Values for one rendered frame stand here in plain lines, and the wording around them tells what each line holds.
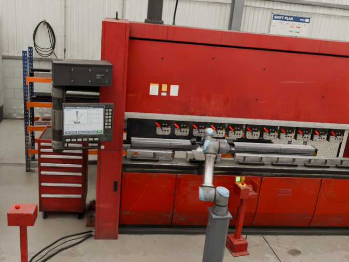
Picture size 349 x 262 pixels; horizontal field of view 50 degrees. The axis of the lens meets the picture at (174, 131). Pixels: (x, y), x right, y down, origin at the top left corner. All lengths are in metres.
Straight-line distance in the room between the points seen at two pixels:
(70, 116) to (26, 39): 4.73
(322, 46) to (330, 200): 1.82
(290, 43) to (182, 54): 1.13
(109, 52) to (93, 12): 4.30
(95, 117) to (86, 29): 4.60
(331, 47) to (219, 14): 4.23
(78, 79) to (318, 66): 2.50
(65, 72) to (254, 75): 1.92
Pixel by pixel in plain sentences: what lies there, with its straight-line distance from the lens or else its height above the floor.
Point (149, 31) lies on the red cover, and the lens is 3.79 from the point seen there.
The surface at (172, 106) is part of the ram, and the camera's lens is 3.95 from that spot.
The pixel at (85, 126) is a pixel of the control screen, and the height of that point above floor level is 1.39.
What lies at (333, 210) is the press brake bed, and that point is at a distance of 4.99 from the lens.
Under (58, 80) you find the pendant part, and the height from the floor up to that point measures 1.79.
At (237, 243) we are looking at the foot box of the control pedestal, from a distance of 4.31.
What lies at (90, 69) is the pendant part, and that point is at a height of 1.90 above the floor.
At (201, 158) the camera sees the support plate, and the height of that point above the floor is 1.00.
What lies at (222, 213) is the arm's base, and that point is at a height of 0.80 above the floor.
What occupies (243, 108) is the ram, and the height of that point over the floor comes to 1.52.
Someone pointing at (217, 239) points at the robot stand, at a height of 0.54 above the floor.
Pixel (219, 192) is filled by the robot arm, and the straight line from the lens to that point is 3.33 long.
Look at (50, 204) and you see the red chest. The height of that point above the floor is 0.21.
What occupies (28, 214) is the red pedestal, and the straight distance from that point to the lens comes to 3.31.
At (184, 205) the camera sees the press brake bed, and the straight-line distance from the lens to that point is 4.30.
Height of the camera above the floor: 2.46
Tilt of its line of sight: 18 degrees down
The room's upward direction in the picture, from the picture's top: 6 degrees clockwise
